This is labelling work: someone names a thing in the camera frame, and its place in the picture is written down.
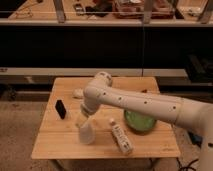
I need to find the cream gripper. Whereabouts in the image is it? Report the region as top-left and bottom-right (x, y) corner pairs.
(76, 108), (94, 128)

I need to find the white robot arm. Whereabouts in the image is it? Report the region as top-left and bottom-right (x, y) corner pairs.
(77, 72), (213, 171)

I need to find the black eraser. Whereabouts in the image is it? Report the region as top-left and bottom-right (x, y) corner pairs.
(55, 100), (66, 119)

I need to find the white sponge block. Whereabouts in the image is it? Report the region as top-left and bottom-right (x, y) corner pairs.
(73, 88), (83, 99)

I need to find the wooden table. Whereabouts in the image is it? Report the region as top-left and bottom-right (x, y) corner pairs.
(31, 77), (180, 161)

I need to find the white labelled bottle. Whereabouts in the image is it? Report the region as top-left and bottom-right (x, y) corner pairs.
(109, 118), (133, 155)

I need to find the green round plate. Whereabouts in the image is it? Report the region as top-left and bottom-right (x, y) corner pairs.
(123, 110), (156, 133)

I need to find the long shelf bench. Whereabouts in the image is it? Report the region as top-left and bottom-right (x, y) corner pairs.
(0, 67), (187, 77)

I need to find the black remote control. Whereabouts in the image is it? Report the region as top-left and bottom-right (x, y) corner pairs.
(73, 3), (85, 16)

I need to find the tray with items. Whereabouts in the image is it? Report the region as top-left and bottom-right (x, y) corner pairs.
(113, 0), (174, 19)

